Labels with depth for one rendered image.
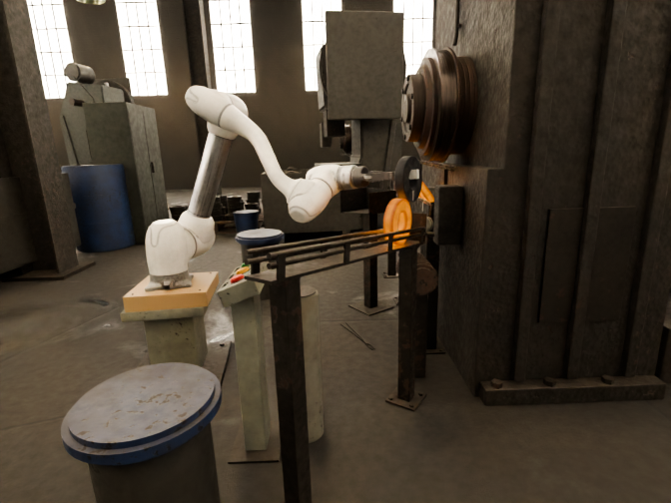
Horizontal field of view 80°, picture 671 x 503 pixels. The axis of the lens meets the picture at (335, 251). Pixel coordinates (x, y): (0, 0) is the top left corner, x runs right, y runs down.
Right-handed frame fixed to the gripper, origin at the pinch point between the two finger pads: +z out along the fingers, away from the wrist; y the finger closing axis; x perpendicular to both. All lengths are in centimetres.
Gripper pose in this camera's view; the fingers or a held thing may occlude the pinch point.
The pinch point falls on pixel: (407, 174)
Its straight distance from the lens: 138.8
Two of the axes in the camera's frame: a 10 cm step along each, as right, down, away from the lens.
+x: -0.7, -9.7, -2.1
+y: -5.5, 2.2, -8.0
